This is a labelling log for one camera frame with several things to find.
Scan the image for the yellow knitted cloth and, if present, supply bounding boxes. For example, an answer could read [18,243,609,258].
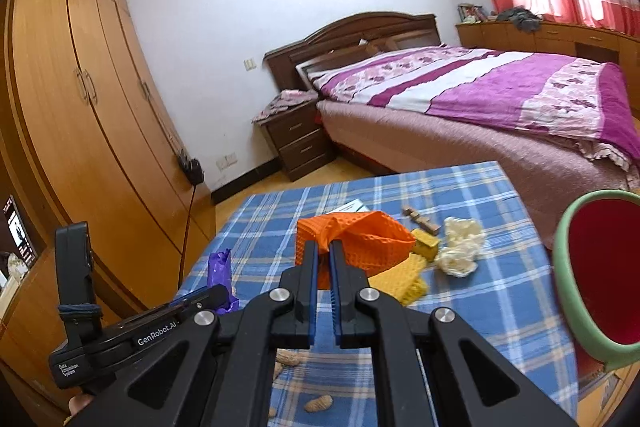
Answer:
[369,253,428,307]

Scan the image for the orange waffle cloth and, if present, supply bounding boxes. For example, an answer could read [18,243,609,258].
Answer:
[295,210,416,291]

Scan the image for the red bucket green rim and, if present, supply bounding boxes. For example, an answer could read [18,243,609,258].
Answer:
[552,190,639,378]

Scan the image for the person left hand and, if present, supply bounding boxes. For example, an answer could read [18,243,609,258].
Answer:
[63,393,94,426]

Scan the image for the peanut shell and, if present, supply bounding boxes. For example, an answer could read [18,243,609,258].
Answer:
[276,349,302,366]
[304,395,333,413]

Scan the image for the yellow sponge block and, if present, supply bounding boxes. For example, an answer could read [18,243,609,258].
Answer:
[411,229,439,262]

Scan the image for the teal white small box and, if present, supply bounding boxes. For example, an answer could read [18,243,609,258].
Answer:
[331,198,370,213]

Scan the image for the wooden block toy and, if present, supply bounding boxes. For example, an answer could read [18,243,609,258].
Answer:
[402,206,440,236]

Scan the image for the cream crumpled paper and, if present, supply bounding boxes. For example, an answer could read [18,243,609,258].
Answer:
[434,217,486,279]

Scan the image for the dark wooden nightstand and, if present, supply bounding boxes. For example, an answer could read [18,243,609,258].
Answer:
[257,101,336,181]

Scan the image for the wooden wardrobe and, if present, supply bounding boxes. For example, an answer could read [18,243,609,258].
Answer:
[0,0,217,408]

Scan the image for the pink cloth on nightstand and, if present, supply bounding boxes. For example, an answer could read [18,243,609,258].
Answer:
[252,90,318,124]

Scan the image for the dark wooden bed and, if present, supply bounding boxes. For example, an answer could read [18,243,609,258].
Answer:
[265,12,639,245]

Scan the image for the purple floral quilt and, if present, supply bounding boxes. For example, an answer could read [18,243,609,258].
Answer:
[307,46,639,162]

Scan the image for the books on cabinet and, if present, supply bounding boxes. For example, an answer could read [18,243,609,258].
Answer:
[458,3,495,24]

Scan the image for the long wooden cabinet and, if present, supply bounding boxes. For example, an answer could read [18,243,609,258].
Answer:
[457,22,639,118]

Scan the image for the grey clothes pile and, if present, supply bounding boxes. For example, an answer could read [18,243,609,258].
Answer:
[496,6,542,34]

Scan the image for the wall power socket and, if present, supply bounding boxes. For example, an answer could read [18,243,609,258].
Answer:
[216,153,238,171]

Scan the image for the black plug with cable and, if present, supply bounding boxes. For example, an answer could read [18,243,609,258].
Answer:
[177,148,204,286]

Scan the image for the wall light switch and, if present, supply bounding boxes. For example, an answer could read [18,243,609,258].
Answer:
[243,58,256,72]

